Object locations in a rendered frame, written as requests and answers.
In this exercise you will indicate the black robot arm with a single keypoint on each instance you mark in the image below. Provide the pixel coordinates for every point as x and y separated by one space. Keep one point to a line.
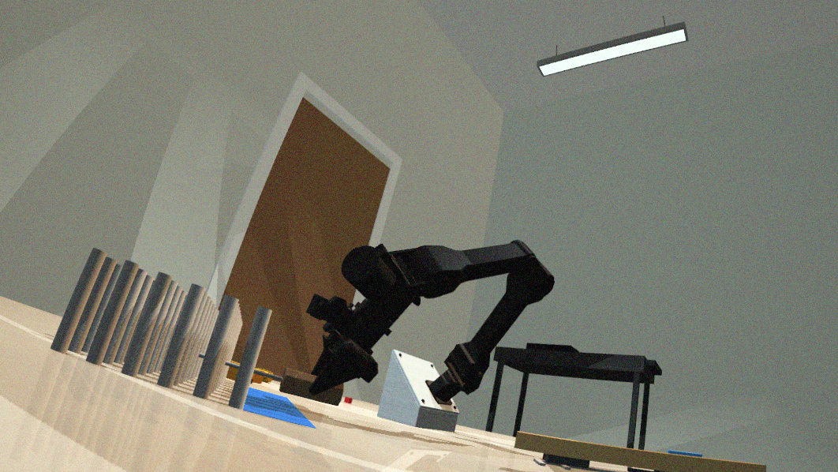
392 280

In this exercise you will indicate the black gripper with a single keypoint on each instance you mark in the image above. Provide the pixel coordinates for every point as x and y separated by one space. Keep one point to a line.
347 354

